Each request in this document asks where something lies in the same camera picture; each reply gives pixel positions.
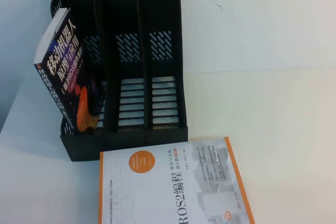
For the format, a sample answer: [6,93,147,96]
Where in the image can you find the white orange ROS2 book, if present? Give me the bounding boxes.
[98,136,257,224]

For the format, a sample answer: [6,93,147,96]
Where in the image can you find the black plastic book stand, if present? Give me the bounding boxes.
[49,0,189,162]

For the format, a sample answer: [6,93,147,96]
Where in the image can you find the dark mobile robot book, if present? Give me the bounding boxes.
[33,7,108,134]

